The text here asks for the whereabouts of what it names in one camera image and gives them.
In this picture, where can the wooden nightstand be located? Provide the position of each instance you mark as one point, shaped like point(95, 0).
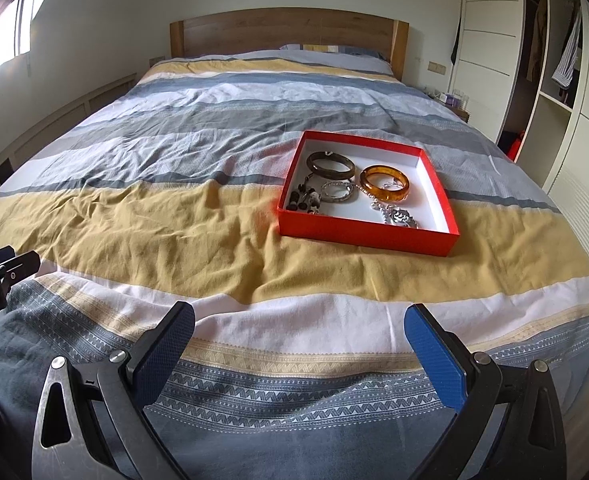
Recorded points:
point(459, 114)

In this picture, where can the purple box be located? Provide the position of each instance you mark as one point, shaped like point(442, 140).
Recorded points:
point(457, 97)

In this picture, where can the white wardrobe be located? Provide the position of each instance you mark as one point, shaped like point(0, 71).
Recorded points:
point(489, 60)

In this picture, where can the low louvred cabinet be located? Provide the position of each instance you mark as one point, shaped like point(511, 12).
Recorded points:
point(49, 125)

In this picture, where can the red box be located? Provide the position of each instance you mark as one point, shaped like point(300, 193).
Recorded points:
point(364, 240)

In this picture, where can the red bag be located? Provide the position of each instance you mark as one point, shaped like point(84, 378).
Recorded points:
point(514, 147)

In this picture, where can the grey pillow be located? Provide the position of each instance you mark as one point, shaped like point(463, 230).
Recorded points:
point(354, 51)

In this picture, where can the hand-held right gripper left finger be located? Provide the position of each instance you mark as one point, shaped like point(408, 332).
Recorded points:
point(169, 355)

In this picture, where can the striped duvet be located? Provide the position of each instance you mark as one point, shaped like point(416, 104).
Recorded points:
point(174, 220)

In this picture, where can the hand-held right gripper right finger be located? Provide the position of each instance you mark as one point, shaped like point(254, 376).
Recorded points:
point(434, 355)

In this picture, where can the striped shirt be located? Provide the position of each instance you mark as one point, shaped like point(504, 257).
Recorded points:
point(566, 60)

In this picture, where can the amber bangle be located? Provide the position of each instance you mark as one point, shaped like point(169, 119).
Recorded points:
point(384, 195)

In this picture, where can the dark brown bangle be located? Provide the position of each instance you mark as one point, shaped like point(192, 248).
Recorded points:
point(332, 175)

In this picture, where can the beige coat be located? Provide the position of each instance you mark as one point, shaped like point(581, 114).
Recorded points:
point(537, 40)

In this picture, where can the beige wall socket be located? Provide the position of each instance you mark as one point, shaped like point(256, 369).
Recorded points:
point(437, 67)

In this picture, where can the wooden headboard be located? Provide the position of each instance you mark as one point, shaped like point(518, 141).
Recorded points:
point(284, 30)

